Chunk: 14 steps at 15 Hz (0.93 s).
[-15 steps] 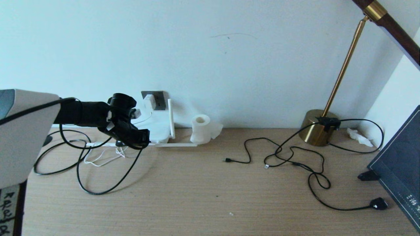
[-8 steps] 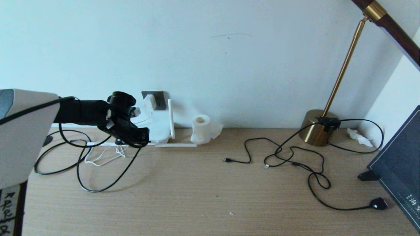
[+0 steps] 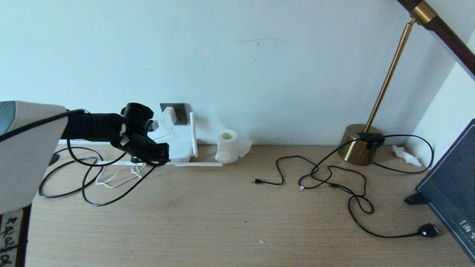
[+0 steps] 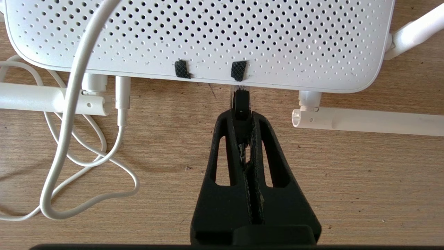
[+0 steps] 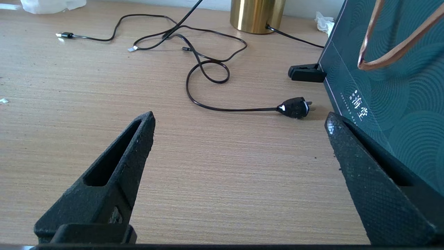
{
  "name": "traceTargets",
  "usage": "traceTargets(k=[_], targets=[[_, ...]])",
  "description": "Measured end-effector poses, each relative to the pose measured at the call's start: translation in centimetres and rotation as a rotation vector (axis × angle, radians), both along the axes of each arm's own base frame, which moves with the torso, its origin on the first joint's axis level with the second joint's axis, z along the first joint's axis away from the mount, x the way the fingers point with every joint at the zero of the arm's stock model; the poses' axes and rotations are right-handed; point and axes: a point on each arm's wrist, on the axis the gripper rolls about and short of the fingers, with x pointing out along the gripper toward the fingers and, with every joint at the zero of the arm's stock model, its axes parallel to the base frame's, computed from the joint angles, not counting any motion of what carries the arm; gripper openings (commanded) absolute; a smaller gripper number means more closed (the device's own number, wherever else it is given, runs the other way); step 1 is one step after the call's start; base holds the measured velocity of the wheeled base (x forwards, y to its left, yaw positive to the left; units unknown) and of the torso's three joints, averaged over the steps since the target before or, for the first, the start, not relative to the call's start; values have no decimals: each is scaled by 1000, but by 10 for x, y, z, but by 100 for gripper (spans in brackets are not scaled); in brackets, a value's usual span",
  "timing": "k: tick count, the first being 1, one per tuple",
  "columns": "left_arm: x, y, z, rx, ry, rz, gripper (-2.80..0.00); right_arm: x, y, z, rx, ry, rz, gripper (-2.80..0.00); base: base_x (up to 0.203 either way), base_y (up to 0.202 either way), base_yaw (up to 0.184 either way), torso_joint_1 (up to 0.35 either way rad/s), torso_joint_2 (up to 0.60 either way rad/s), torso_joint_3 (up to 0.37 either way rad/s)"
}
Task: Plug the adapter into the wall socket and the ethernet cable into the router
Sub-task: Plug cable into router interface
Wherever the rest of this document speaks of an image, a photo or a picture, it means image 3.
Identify black ethernet cable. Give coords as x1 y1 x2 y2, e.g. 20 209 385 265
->
39 156 171 207

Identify white router with antennas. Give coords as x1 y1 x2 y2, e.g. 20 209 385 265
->
98 112 224 167

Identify white toilet paper roll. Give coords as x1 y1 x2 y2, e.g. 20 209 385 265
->
214 129 253 164

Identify brass desk lamp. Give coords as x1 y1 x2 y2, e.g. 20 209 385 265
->
338 0 475 166

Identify crumpled white tissue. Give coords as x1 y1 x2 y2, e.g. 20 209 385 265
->
393 145 423 167

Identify grey wall socket plate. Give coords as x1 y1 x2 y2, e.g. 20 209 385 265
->
160 103 187 125

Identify thin white adapter cable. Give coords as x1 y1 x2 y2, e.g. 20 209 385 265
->
96 126 173 189

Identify black braided left wrist cable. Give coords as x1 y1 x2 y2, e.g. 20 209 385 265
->
67 139 166 167

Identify thin black usb cable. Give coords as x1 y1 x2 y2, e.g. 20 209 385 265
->
252 155 374 215

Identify black cables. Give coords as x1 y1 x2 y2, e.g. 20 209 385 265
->
298 133 439 238

